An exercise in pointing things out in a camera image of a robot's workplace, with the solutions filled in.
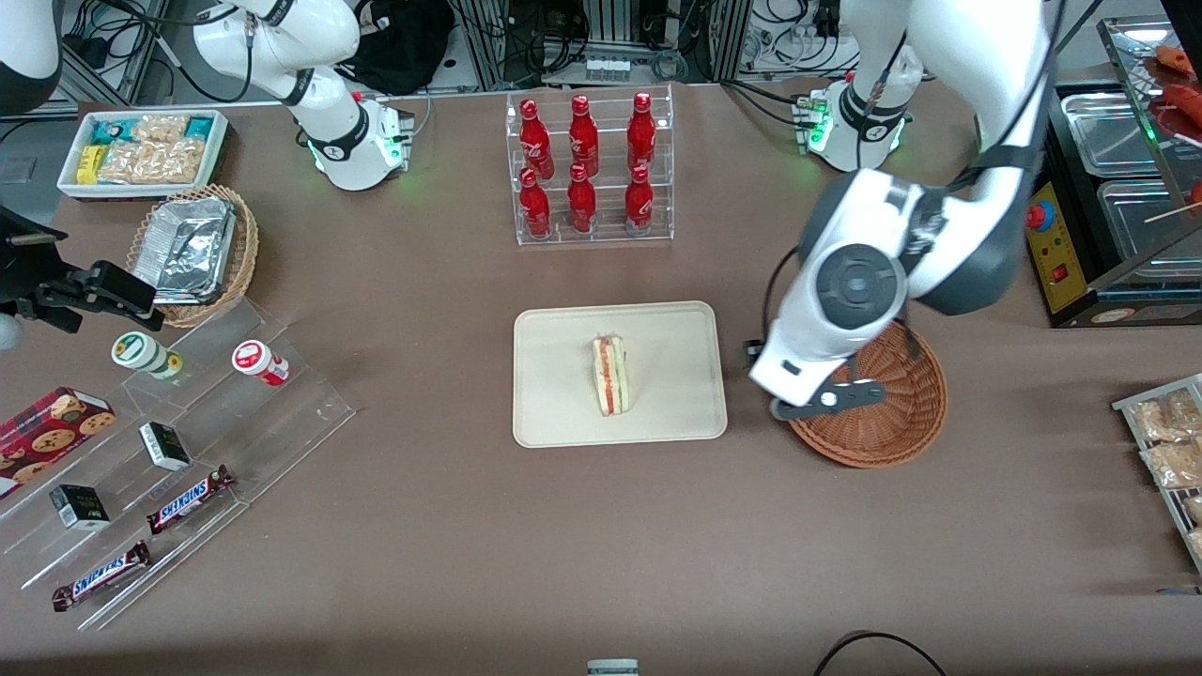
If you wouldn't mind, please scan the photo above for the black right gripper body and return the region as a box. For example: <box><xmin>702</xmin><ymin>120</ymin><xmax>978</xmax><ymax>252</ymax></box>
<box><xmin>0</xmin><ymin>208</ymin><xmax>69</xmax><ymax>306</ymax></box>

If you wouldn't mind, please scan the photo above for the triangular sandwich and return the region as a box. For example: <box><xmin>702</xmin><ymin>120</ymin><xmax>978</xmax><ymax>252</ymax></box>
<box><xmin>591</xmin><ymin>335</ymin><xmax>628</xmax><ymax>417</ymax></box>

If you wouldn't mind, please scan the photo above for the aluminium foil tray stack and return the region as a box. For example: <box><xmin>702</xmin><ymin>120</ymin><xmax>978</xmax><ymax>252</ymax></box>
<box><xmin>131</xmin><ymin>197</ymin><xmax>238</xmax><ymax>303</ymax></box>

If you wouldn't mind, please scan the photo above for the brown wicker basket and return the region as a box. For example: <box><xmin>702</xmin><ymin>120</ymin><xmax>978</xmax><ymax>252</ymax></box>
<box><xmin>787</xmin><ymin>319</ymin><xmax>948</xmax><ymax>469</ymax></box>

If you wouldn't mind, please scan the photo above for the light wicker basket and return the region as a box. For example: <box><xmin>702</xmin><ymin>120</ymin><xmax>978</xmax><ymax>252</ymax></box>
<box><xmin>126</xmin><ymin>184</ymin><xmax>260</xmax><ymax>329</ymax></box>

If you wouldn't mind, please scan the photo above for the cream plastic tray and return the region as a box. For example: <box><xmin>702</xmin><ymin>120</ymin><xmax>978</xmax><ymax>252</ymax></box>
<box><xmin>513</xmin><ymin>300</ymin><xmax>729</xmax><ymax>449</ymax></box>

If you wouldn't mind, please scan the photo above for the green cap yogurt bottle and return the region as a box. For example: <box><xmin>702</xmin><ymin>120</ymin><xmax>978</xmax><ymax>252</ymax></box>
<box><xmin>111</xmin><ymin>332</ymin><xmax>184</xmax><ymax>380</ymax></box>

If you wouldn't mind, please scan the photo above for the red cookie box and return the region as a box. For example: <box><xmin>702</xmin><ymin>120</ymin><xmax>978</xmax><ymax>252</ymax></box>
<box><xmin>0</xmin><ymin>387</ymin><xmax>117</xmax><ymax>489</ymax></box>

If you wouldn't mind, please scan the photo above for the large clear snack bag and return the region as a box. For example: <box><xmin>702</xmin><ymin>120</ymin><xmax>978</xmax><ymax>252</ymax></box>
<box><xmin>99</xmin><ymin>139</ymin><xmax>206</xmax><ymax>184</ymax></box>

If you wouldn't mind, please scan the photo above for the red cap yogurt bottle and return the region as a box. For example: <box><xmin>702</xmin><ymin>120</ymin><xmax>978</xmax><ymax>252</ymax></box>
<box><xmin>232</xmin><ymin>340</ymin><xmax>290</xmax><ymax>387</ymax></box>

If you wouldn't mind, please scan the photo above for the small clear snack bag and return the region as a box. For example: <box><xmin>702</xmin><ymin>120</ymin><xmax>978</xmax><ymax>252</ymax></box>
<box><xmin>131</xmin><ymin>115</ymin><xmax>189</xmax><ymax>144</ymax></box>

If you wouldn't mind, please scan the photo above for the white snack bin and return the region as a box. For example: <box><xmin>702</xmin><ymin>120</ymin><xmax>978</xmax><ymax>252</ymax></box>
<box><xmin>56</xmin><ymin>110</ymin><xmax>230</xmax><ymax>201</ymax></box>

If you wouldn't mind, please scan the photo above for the small black carton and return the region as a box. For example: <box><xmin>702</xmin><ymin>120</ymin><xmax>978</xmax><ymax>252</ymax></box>
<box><xmin>49</xmin><ymin>484</ymin><xmax>111</xmax><ymax>531</ymax></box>
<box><xmin>139</xmin><ymin>422</ymin><xmax>192</xmax><ymax>471</ymax></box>

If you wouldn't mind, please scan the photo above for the red cola bottle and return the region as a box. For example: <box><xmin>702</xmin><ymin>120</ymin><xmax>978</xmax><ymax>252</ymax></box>
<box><xmin>567</xmin><ymin>164</ymin><xmax>597</xmax><ymax>234</ymax></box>
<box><xmin>569</xmin><ymin>95</ymin><xmax>600</xmax><ymax>175</ymax></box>
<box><xmin>518</xmin><ymin>168</ymin><xmax>552</xmax><ymax>238</ymax></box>
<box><xmin>519</xmin><ymin>99</ymin><xmax>555</xmax><ymax>177</ymax></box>
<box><xmin>624</xmin><ymin>165</ymin><xmax>655</xmax><ymax>236</ymax></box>
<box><xmin>627</xmin><ymin>92</ymin><xmax>657</xmax><ymax>172</ymax></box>

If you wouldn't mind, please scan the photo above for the clear acrylic bottle rack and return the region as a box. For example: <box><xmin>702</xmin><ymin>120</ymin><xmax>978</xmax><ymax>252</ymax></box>
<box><xmin>505</xmin><ymin>84</ymin><xmax>675</xmax><ymax>247</ymax></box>

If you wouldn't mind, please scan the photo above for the clear acrylic step display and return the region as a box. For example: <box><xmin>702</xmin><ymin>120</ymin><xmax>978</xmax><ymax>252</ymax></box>
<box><xmin>0</xmin><ymin>299</ymin><xmax>356</xmax><ymax>632</ymax></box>

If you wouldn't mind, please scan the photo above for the snickers bar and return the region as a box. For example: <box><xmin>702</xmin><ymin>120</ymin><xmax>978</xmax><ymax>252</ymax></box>
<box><xmin>146</xmin><ymin>465</ymin><xmax>236</xmax><ymax>536</ymax></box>
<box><xmin>52</xmin><ymin>540</ymin><xmax>152</xmax><ymax>612</ymax></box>

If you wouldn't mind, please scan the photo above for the clear bag of crackers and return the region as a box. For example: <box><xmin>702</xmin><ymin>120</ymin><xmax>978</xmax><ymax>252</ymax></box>
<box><xmin>1132</xmin><ymin>390</ymin><xmax>1202</xmax><ymax>442</ymax></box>
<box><xmin>1141</xmin><ymin>439</ymin><xmax>1202</xmax><ymax>489</ymax></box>

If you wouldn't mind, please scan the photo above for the steel food pan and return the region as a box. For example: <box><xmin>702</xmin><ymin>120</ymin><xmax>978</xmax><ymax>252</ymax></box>
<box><xmin>1097</xmin><ymin>178</ymin><xmax>1202</xmax><ymax>270</ymax></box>
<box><xmin>1059</xmin><ymin>92</ymin><xmax>1170</xmax><ymax>177</ymax></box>

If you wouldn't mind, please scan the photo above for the black food warmer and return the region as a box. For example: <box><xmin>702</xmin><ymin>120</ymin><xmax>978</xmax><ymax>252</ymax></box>
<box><xmin>1022</xmin><ymin>17</ymin><xmax>1202</xmax><ymax>328</ymax></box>

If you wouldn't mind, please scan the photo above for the black bag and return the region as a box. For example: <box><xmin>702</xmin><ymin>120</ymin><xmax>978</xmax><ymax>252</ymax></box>
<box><xmin>343</xmin><ymin>0</ymin><xmax>458</xmax><ymax>95</ymax></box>

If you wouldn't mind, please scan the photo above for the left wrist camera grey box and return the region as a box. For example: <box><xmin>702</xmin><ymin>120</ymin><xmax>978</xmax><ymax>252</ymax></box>
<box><xmin>770</xmin><ymin>378</ymin><xmax>886</xmax><ymax>421</ymax></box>

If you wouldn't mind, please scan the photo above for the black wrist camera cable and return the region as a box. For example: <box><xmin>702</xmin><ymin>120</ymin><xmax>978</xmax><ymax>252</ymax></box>
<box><xmin>763</xmin><ymin>244</ymin><xmax>801</xmax><ymax>346</ymax></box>

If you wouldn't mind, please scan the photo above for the black table cable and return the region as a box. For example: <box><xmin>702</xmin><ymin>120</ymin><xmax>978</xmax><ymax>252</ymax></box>
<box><xmin>812</xmin><ymin>631</ymin><xmax>949</xmax><ymax>676</ymax></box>

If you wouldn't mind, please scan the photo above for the grey wire rack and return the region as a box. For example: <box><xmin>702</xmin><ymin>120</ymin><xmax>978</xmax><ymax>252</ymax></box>
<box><xmin>1112</xmin><ymin>374</ymin><xmax>1202</xmax><ymax>574</ymax></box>

